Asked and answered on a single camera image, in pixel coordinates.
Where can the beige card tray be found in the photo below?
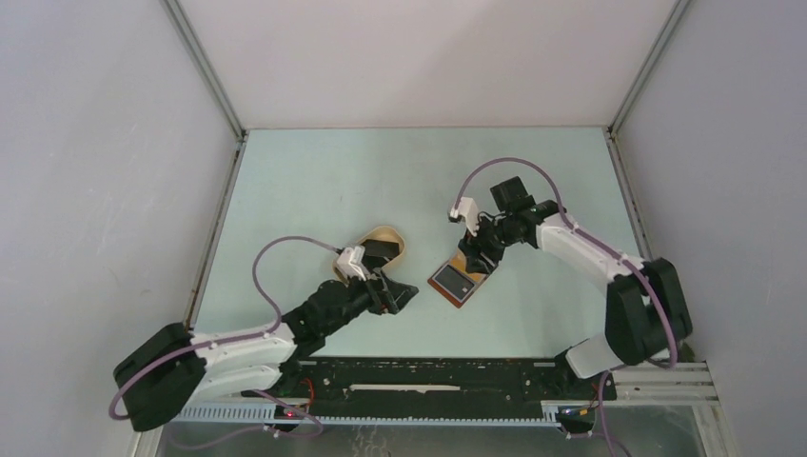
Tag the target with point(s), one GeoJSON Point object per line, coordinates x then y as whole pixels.
{"type": "Point", "coordinates": [386, 233]}

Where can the white cable duct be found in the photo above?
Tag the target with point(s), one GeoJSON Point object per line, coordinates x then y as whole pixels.
{"type": "Point", "coordinates": [269, 414]}

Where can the aluminium frame rail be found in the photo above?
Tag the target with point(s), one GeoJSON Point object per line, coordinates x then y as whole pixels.
{"type": "Point", "coordinates": [648, 384]}

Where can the black card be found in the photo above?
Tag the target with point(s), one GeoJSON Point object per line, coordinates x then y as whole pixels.
{"type": "Point", "coordinates": [381, 249]}

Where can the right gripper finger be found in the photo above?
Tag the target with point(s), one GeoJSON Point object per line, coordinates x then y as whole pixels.
{"type": "Point", "coordinates": [472, 254]}
{"type": "Point", "coordinates": [492, 258]}

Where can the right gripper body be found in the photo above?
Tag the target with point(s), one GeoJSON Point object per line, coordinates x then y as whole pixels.
{"type": "Point", "coordinates": [498, 229]}

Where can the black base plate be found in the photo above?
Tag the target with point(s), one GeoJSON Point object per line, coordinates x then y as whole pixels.
{"type": "Point", "coordinates": [462, 388]}

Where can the brown leather card holder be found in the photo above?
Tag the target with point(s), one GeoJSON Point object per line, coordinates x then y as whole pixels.
{"type": "Point", "coordinates": [454, 283]}

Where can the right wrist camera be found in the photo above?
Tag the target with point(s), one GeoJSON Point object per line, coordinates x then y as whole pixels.
{"type": "Point", "coordinates": [465, 211]}

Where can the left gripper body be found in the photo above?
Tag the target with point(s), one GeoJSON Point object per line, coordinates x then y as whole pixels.
{"type": "Point", "coordinates": [361, 297]}

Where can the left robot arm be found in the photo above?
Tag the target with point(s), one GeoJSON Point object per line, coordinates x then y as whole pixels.
{"type": "Point", "coordinates": [176, 367]}

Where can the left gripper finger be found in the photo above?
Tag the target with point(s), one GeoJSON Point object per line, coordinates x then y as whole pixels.
{"type": "Point", "coordinates": [392, 291]}
{"type": "Point", "coordinates": [389, 304]}

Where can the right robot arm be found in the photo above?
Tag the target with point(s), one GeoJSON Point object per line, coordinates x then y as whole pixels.
{"type": "Point", "coordinates": [645, 308]}

